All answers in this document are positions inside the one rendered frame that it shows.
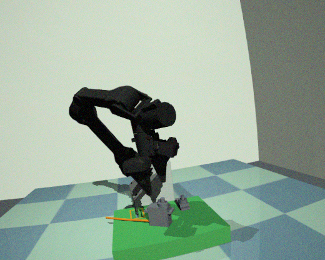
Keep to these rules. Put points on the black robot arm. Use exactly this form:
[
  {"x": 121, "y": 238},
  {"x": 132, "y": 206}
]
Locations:
[{"x": 121, "y": 101}]

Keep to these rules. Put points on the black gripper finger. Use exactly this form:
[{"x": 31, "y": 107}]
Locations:
[
  {"x": 160, "y": 167},
  {"x": 143, "y": 179}
]

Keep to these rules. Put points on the green flat plate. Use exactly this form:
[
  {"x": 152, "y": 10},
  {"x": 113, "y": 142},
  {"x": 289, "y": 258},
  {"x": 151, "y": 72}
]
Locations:
[{"x": 195, "y": 226}]

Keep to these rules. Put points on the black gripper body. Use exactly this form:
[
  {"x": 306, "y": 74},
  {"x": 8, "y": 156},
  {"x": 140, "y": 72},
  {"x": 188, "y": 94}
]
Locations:
[{"x": 142, "y": 159}]

